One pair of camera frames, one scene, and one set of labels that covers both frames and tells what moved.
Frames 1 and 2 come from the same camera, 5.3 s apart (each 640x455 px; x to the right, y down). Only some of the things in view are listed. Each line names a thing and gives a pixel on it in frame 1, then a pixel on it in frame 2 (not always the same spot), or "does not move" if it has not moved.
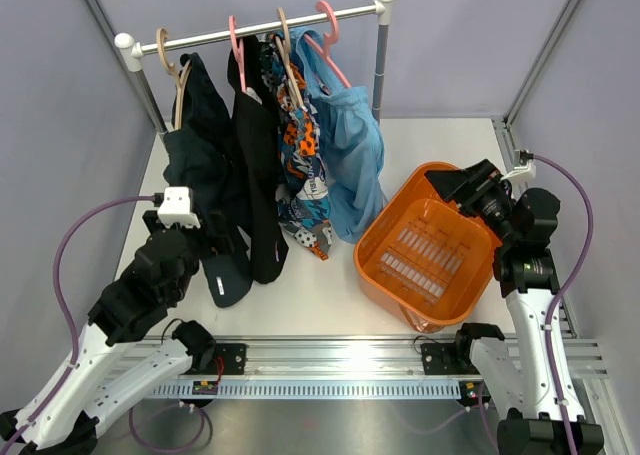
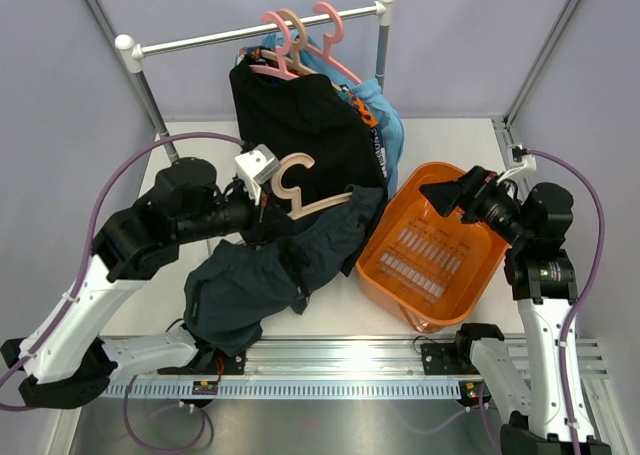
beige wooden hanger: (285, 59) -> (302, 31)
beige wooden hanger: (179, 75) -> (299, 210)
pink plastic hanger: (239, 51) -> (282, 71)
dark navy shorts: (197, 154) -> (228, 284)
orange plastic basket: (423, 254) does not move
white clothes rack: (130, 52) does not move
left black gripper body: (204, 246) -> (242, 216)
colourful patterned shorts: (303, 199) -> (249, 54)
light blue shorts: (350, 142) -> (367, 94)
